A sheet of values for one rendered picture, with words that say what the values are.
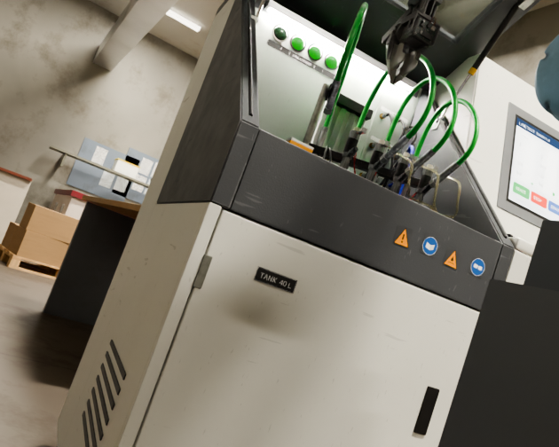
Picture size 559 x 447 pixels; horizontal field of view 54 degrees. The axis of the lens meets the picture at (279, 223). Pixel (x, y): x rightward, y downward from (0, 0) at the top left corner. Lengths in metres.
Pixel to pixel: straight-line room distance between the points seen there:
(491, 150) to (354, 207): 0.70
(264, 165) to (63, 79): 9.64
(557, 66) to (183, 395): 0.77
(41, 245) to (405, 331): 4.90
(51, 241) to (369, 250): 4.90
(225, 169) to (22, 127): 9.49
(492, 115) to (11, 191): 6.50
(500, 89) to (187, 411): 1.30
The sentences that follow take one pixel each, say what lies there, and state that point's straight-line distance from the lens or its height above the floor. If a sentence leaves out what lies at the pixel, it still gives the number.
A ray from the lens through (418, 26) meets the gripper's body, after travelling 1.35.
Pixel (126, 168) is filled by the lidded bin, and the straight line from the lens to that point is 9.89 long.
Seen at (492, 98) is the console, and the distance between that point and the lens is 1.77.
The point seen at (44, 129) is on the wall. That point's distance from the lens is 10.43.
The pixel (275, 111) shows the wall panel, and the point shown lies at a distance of 1.61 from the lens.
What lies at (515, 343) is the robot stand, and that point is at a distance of 0.76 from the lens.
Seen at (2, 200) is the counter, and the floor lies 0.53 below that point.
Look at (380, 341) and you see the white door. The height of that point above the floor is 0.65.
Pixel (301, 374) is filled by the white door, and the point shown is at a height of 0.55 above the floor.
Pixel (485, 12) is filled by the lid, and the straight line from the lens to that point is 1.78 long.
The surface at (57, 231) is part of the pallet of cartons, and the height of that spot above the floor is 0.46.
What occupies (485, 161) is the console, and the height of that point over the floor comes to 1.22.
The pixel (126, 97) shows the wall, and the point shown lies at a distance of 10.70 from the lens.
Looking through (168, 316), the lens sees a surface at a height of 0.58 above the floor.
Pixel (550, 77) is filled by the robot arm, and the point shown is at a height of 1.05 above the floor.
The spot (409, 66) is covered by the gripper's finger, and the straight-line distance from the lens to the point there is 1.36.
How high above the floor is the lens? 0.69
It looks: 6 degrees up
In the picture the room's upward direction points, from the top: 20 degrees clockwise
